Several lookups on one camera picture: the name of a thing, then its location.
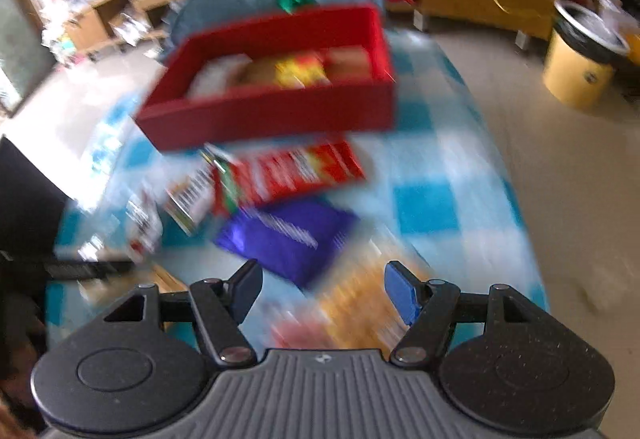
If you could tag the red white snack packet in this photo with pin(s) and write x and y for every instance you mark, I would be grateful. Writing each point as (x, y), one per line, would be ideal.
(300, 334)

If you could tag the yellow red snack packet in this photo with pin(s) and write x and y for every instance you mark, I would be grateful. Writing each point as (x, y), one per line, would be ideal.
(300, 69)

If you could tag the red cardboard box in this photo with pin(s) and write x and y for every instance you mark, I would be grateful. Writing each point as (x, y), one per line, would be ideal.
(275, 114)

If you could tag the clear pale biscuit packet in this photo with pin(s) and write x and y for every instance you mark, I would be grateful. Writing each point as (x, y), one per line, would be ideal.
(215, 74)

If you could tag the blue cushion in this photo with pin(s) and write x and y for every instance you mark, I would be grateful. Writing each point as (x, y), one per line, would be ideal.
(230, 9)

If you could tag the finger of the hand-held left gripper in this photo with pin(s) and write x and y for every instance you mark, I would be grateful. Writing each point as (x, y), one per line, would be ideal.
(90, 269)

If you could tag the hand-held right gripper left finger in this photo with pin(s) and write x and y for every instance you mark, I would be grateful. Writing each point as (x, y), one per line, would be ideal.
(246, 286)

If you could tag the white barcode snack packet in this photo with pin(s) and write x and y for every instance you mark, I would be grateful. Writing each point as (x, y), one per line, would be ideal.
(192, 199)

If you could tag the long wooden shelf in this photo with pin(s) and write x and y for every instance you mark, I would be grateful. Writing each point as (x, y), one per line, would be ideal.
(95, 14)

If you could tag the dark blue biscuit packet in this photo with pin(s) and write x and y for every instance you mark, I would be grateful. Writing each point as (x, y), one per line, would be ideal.
(285, 239)

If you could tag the small white snack packet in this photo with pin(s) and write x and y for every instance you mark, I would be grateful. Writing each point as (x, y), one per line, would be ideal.
(145, 224)

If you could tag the blue white checkered tablecloth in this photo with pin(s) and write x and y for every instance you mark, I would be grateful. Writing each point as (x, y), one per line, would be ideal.
(450, 154)

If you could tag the yellow trash bin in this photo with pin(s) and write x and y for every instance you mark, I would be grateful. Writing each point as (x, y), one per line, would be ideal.
(575, 79)

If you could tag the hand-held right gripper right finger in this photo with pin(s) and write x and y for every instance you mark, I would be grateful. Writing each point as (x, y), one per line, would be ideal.
(400, 291)

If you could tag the gold snack packet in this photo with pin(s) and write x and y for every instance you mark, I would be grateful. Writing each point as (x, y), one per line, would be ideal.
(360, 299)

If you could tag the black furniture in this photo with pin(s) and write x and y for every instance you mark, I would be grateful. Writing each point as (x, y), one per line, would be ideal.
(25, 199)

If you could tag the small brown snack packet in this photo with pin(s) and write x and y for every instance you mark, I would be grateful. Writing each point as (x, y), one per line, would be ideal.
(255, 71)

